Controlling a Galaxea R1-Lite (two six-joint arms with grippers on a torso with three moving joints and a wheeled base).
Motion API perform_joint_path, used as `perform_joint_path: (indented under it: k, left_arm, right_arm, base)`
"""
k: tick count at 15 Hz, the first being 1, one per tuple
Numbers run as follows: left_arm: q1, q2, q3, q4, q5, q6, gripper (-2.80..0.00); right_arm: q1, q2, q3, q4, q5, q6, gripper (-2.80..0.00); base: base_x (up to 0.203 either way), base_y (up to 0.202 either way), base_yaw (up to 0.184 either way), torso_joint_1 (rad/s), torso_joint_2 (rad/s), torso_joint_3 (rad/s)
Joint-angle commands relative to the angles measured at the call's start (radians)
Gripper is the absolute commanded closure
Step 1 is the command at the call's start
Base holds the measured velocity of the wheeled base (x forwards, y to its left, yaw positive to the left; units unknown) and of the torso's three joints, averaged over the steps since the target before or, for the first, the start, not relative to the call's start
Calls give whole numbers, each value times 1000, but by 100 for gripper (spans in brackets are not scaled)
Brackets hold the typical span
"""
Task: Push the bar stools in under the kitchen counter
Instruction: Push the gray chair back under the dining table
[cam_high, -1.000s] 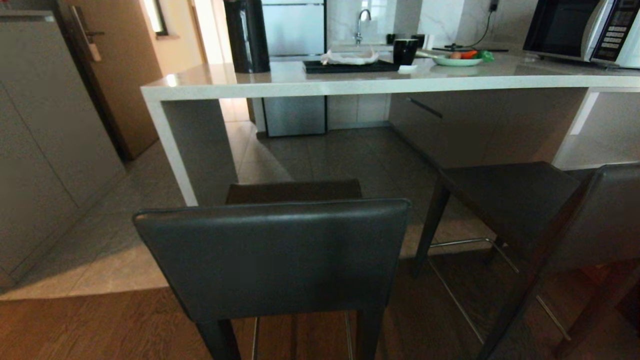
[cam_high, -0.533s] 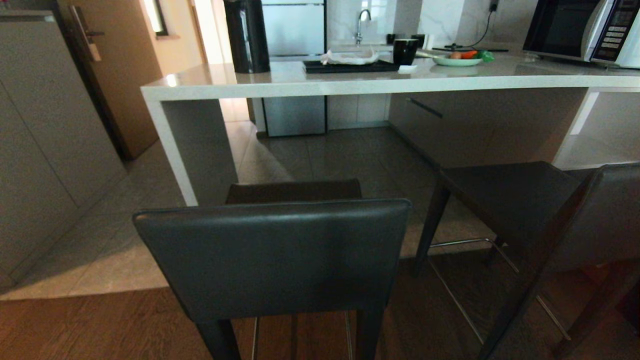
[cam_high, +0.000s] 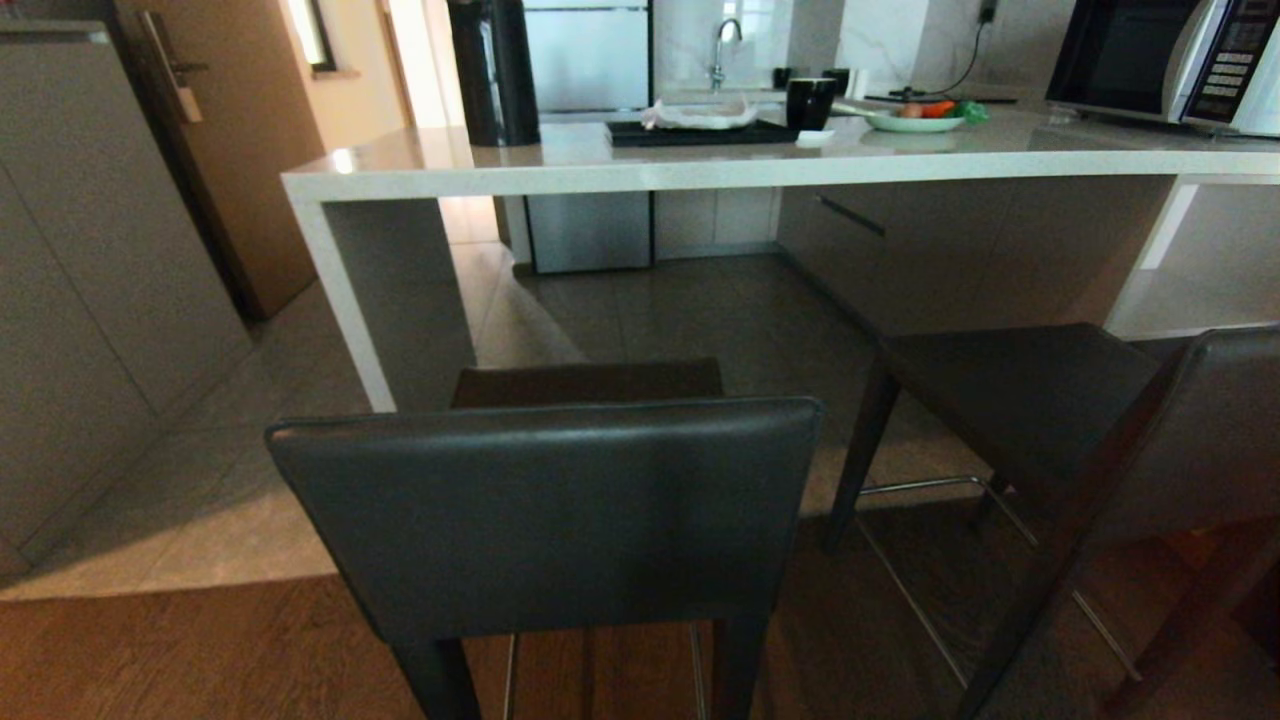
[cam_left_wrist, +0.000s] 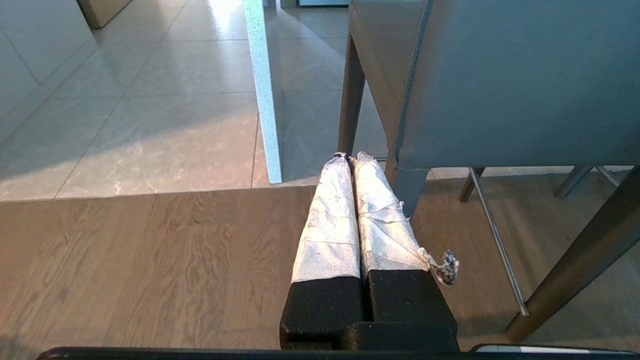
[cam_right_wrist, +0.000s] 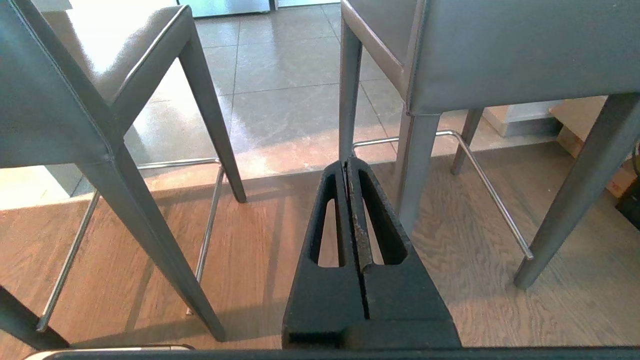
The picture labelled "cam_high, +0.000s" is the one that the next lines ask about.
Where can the chrome faucet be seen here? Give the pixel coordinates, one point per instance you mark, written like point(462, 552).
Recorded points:
point(722, 50)

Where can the tall black appliance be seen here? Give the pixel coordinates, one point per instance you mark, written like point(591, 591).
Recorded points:
point(492, 70)

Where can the orange carrot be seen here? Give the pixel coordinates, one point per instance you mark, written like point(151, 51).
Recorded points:
point(937, 108)

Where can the green vegetable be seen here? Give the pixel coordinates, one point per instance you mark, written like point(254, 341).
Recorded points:
point(971, 111)

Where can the brown wooden door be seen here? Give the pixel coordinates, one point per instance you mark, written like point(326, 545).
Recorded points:
point(240, 150)

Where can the small white dish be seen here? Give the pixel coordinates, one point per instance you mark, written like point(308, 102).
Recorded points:
point(814, 138)

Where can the white kitchen counter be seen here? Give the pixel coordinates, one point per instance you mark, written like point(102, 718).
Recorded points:
point(620, 165)

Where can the dark leather bar stool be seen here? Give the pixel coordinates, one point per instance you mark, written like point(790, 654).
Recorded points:
point(545, 520)
point(1010, 400)

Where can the small black cup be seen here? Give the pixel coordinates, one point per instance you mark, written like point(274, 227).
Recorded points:
point(781, 77)
point(838, 80)

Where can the black mug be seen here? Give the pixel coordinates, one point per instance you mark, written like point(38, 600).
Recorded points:
point(808, 103)

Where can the grey cabinet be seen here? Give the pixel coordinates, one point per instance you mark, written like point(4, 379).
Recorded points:
point(100, 300)

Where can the pale green plate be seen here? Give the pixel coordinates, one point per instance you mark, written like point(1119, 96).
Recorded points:
point(915, 124)

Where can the white crumpled cloth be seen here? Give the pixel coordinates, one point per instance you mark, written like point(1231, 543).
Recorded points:
point(698, 113)

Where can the black tray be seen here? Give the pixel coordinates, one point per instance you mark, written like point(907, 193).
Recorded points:
point(700, 134)

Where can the silver microwave oven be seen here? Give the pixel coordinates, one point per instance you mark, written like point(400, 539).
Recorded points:
point(1150, 55)

